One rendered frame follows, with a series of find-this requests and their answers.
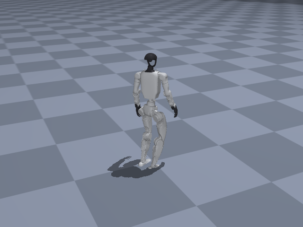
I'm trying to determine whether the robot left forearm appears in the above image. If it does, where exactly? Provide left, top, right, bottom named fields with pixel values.
left=133, top=93, right=140, bottom=106

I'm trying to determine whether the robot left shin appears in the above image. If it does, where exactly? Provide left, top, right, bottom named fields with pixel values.
left=141, top=133, right=151, bottom=163

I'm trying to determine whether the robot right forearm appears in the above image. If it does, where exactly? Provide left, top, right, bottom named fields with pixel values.
left=166, top=90, right=176, bottom=107

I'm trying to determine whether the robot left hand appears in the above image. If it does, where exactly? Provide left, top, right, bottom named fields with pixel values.
left=135, top=104, right=141, bottom=117

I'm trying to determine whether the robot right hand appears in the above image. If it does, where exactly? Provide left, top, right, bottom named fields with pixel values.
left=171, top=106, right=178, bottom=117

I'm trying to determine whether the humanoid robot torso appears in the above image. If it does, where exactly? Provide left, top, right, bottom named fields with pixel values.
left=140, top=69, right=161, bottom=117

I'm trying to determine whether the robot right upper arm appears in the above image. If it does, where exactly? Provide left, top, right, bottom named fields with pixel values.
left=158, top=72, right=170, bottom=96

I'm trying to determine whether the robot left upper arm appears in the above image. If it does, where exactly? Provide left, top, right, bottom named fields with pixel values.
left=133, top=72, right=141, bottom=95

